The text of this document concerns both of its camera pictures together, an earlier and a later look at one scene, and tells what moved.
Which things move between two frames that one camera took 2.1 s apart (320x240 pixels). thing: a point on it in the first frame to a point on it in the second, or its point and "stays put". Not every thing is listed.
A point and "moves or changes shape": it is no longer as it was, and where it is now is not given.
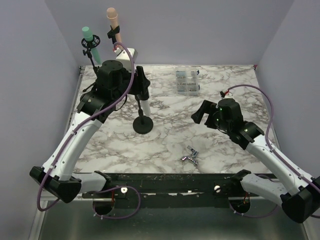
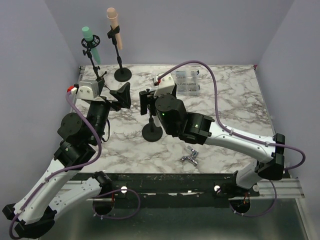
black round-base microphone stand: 142,124 to 151,132
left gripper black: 141,82 to 123,95
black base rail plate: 177,189 stays put
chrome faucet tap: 193,158 stays put
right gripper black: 207,106 to 147,98
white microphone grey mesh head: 145,105 moves or changes shape
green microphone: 88,36 stays put
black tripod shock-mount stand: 91,42 stays put
